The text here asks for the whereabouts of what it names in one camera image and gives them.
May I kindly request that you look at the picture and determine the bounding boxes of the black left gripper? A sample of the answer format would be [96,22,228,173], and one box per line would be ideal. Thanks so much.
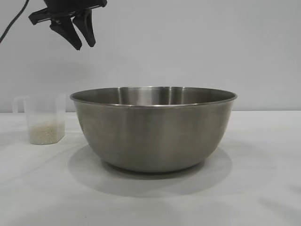
[28,0,108,51]

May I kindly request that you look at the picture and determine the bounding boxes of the translucent plastic measuring cup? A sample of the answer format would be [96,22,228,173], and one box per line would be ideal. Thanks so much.
[12,93,66,145]

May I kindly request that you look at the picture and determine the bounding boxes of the white rice grains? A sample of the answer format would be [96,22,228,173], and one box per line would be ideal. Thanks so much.
[29,122,65,144]

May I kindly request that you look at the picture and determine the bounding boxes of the stainless steel mixing bowl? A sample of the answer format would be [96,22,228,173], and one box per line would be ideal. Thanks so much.
[69,86,238,174]

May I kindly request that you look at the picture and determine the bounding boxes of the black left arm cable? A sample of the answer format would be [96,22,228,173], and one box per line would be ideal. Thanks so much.
[0,0,27,43]

